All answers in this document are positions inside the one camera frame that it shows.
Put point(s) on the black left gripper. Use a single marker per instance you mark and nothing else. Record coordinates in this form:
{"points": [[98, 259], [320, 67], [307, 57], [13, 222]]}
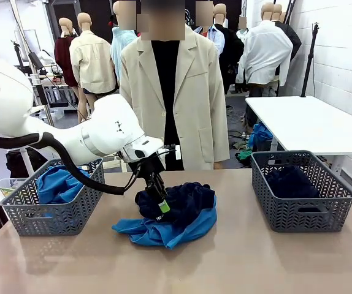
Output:
{"points": [[146, 167]]}

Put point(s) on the navy velvet garment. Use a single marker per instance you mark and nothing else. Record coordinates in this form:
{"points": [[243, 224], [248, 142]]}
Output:
{"points": [[188, 202], [289, 183]]}

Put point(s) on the blue garment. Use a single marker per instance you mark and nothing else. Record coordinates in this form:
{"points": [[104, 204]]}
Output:
{"points": [[176, 234], [59, 186]]}

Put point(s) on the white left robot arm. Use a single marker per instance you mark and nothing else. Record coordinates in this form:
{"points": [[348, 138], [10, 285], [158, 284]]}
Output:
{"points": [[108, 131]]}

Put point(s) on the person's left forearm beige sleeve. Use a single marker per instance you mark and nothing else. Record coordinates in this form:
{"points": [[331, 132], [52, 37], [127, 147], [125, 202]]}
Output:
{"points": [[220, 141]]}

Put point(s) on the person's left hand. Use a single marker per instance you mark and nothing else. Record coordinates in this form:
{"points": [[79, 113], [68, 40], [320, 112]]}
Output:
{"points": [[219, 166]]}

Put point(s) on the green cloth pile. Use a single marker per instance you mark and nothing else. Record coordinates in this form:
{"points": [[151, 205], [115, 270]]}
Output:
{"points": [[244, 155]]}

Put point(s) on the person in beige blazer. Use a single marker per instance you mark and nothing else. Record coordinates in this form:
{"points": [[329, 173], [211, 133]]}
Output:
{"points": [[200, 107]]}

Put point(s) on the grey plastic woven basket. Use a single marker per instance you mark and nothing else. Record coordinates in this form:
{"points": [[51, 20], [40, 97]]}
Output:
{"points": [[301, 220], [56, 220]]}

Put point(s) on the blue cloth pile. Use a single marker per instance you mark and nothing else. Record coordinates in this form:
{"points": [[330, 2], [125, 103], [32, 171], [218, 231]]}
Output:
{"points": [[260, 136]]}

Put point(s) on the white table with round leg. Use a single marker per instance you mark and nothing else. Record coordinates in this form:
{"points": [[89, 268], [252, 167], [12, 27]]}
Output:
{"points": [[26, 162]]}

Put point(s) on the black bag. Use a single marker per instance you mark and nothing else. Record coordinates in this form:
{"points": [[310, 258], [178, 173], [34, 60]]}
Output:
{"points": [[16, 167]]}

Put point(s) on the clear plastic box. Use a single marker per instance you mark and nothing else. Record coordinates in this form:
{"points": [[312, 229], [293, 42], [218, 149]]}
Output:
{"points": [[7, 186]]}

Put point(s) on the mannequin in cream jacket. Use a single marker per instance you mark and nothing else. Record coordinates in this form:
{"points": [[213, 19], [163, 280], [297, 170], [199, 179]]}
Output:
{"points": [[90, 61]]}

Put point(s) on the slanted metal pole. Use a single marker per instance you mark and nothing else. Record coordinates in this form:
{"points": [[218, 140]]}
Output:
{"points": [[42, 95]]}

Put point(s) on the mannequin in light blue shirt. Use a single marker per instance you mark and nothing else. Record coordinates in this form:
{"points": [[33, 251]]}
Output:
{"points": [[122, 43]]}

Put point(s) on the mannequin in black jacket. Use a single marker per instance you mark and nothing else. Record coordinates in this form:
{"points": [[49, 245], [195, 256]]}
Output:
{"points": [[232, 52]]}

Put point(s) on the large white table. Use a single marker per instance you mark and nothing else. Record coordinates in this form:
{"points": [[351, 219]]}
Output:
{"points": [[311, 122]]}

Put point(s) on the mannequin in maroon top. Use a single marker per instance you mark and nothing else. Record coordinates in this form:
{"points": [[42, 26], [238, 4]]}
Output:
{"points": [[64, 58]]}

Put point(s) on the mannequin in blue collared shirt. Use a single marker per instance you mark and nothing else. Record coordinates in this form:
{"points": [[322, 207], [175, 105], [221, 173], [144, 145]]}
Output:
{"points": [[218, 36]]}

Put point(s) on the mannequin in white shirt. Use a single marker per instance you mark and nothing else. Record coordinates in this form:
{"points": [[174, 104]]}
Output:
{"points": [[265, 55]]}

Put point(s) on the small black monitor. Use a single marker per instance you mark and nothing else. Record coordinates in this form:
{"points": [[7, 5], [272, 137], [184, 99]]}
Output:
{"points": [[36, 61]]}

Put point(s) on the black tripod stand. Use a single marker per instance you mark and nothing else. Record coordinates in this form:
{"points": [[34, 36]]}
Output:
{"points": [[310, 61]]}

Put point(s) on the mannequin in black coat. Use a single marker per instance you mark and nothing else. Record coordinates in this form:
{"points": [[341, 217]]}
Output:
{"points": [[295, 39]]}

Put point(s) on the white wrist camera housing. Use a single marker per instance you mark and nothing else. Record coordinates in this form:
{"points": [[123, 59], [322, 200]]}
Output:
{"points": [[142, 147]]}

